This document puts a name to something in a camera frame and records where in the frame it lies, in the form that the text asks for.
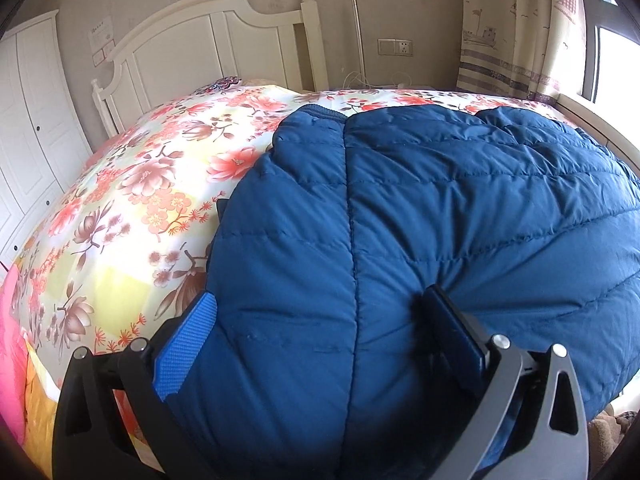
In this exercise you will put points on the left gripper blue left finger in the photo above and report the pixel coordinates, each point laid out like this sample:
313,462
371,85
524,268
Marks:
186,337

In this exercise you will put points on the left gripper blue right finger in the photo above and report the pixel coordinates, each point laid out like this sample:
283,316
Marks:
465,352

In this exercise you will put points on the blue quilted puffer jacket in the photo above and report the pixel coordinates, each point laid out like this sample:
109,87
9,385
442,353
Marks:
323,362

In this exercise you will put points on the floral bed sheet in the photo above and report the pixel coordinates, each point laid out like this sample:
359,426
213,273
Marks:
125,247

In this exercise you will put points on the beige fleece coat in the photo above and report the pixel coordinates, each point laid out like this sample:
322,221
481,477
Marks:
605,432

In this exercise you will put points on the pink cloth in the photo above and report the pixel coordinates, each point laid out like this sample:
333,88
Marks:
13,362

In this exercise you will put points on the white wardrobe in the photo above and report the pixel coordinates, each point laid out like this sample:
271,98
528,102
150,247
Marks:
43,147

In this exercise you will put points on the patterned decorative pillow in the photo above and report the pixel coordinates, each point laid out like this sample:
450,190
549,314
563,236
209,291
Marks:
220,85

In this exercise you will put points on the patterned striped curtain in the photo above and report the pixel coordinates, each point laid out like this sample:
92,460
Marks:
526,49

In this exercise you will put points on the white wooden headboard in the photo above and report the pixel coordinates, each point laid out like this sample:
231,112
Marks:
195,42

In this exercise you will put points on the white standing lamp pole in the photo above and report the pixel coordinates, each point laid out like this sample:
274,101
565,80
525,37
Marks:
358,76

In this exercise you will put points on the wall power socket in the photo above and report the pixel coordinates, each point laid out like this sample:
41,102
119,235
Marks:
395,47

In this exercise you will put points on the dark window frame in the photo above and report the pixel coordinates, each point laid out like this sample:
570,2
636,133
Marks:
612,64

